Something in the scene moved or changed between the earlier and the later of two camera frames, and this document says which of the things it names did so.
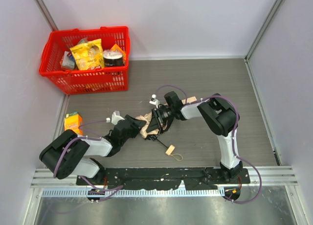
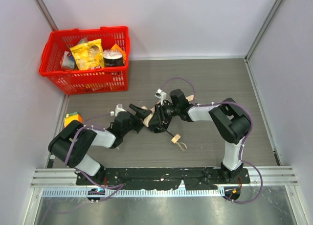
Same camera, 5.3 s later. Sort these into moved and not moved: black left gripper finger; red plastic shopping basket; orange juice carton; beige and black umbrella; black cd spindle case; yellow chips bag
Moved: beige and black umbrella; black left gripper finger
Not moved: red plastic shopping basket; orange juice carton; black cd spindle case; yellow chips bag
